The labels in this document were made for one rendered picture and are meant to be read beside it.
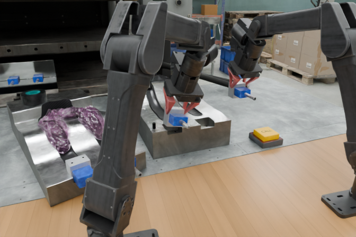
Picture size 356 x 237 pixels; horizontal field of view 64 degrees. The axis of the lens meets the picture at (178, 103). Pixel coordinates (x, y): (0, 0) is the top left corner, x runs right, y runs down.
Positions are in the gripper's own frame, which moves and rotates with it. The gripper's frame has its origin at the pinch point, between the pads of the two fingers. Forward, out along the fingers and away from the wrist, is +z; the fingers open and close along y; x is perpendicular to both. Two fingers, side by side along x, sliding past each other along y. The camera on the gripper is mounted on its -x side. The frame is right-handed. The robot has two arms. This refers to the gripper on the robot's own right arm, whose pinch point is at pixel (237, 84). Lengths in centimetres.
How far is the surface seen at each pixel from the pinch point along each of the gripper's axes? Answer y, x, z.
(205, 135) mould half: 19.3, 17.2, 2.4
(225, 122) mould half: 12.6, 15.7, -0.5
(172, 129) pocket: 28.7, 12.4, 3.1
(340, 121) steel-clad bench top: -39.1, 19.2, 7.4
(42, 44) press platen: 68, -63, 24
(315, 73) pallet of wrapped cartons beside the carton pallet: -275, -160, 174
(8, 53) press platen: 83, -62, 27
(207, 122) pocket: 16.6, 12.3, 2.8
